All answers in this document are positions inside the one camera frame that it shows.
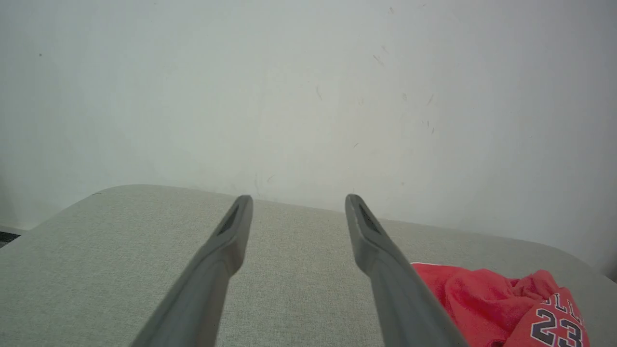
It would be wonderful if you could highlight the red basketball jersey number 23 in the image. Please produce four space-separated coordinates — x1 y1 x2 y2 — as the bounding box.
411 263 590 347

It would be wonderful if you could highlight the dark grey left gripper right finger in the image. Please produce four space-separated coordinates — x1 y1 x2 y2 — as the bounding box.
345 194 469 347

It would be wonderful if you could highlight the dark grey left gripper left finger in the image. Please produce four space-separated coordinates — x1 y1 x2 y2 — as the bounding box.
131 195 254 347

